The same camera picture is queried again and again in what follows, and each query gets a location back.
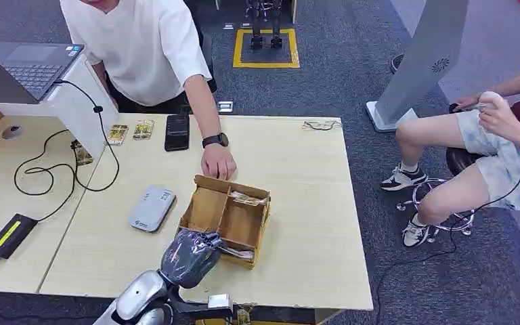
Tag black stool chrome base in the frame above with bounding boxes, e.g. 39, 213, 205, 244
396, 147, 485, 244

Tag black power adapter yellow label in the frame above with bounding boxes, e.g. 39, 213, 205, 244
0, 213, 39, 260

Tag long black floor cable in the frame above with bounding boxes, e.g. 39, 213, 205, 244
373, 154, 520, 325

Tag black wristwatch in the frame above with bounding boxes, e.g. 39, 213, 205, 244
201, 132, 230, 150

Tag black laptop power cable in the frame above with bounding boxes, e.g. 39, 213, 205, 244
13, 79, 121, 223

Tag wooden divided card box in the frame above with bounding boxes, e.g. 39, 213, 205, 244
177, 174, 272, 270

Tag seated person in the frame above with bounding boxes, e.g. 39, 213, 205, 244
380, 53, 520, 248

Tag black round floor object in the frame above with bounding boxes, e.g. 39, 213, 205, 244
390, 53, 406, 75

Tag white laptop riser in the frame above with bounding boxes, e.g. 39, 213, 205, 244
0, 53, 120, 158

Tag black smartphone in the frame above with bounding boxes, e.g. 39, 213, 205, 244
164, 113, 191, 152

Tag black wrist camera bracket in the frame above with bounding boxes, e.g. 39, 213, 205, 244
168, 298, 236, 322

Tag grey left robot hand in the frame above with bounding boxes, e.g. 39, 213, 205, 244
158, 228, 223, 290

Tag standing person's left hand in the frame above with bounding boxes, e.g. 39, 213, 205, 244
200, 143, 238, 181

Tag seated person's right hand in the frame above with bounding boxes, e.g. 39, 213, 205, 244
455, 93, 483, 111

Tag seated person's left hand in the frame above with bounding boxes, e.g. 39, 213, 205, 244
479, 100, 520, 142

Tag grey laptop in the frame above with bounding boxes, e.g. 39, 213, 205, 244
0, 38, 85, 105

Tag black robot legs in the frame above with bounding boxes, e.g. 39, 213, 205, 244
246, 0, 284, 50

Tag black white sneaker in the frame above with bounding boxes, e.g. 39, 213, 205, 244
380, 165, 428, 192
401, 214, 431, 248

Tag stack of cards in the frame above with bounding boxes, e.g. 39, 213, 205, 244
229, 190, 267, 207
218, 245, 255, 262

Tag flat grey card reader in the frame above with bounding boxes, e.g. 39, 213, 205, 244
128, 186, 177, 233

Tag yellow printed card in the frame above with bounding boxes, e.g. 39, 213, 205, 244
70, 139, 94, 166
132, 119, 156, 142
106, 124, 129, 146

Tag yellow floor tape square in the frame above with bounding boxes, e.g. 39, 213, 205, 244
233, 28, 301, 70

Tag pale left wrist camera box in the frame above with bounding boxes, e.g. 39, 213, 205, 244
208, 293, 235, 311

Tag grey kiosk post white base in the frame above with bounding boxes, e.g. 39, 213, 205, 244
366, 0, 470, 133

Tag white handheld controller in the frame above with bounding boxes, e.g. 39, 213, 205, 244
476, 91, 503, 112

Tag standing person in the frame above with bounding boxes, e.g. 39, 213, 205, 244
59, 0, 238, 181

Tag thin wire eyeglasses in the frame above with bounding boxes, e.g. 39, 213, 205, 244
301, 119, 344, 132

